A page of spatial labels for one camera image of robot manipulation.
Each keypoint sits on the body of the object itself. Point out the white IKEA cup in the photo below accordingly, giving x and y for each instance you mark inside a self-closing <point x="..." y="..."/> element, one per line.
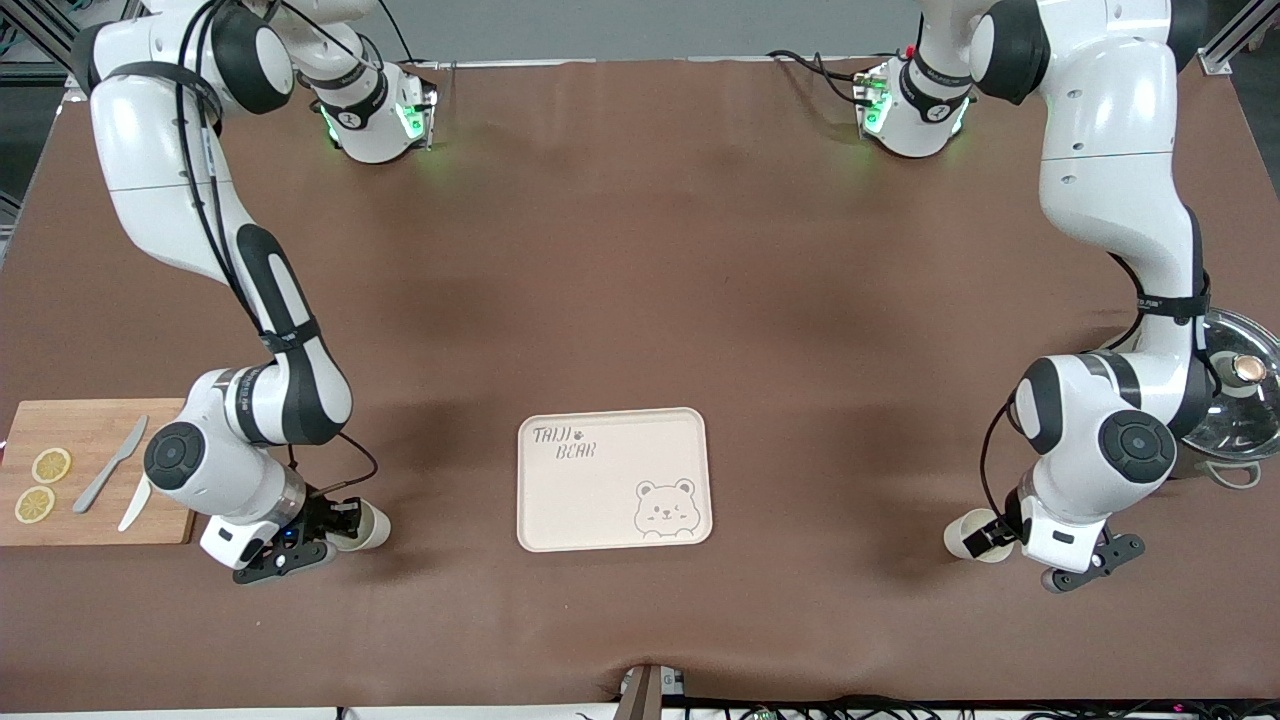
<point x="958" y="540"/>
<point x="372" y="528"/>

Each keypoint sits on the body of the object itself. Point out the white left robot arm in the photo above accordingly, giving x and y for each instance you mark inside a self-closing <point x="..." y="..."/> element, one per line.
<point x="1100" y="150"/>

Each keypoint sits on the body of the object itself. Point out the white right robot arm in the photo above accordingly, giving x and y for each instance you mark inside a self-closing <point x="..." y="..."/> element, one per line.
<point x="150" y="150"/>

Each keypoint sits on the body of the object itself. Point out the white plastic knife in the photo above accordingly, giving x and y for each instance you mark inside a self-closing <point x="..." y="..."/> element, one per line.
<point x="132" y="510"/>

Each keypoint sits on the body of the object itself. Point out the grey plastic knife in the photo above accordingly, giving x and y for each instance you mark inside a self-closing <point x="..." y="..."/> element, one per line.
<point x="105" y="475"/>

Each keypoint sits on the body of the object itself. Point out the grey-green cooking pot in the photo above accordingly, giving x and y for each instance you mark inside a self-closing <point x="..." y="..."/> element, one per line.
<point x="1235" y="475"/>

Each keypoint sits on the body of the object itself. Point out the bamboo cutting board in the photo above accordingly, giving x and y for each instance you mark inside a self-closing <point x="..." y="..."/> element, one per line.
<point x="90" y="440"/>

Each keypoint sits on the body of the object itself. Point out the lemon slice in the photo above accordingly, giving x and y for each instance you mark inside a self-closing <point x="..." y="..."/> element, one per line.
<point x="51" y="465"/>
<point x="34" y="505"/>

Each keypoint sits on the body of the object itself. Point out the glass pot lid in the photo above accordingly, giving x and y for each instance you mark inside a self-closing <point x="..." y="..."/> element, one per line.
<point x="1240" y="420"/>

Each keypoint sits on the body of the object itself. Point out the beige bear print tray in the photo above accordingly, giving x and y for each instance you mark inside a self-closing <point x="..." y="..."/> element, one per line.
<point x="610" y="480"/>

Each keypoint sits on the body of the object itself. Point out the aluminium frame post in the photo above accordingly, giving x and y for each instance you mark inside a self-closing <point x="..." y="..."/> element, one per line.
<point x="40" y="35"/>
<point x="1235" y="35"/>

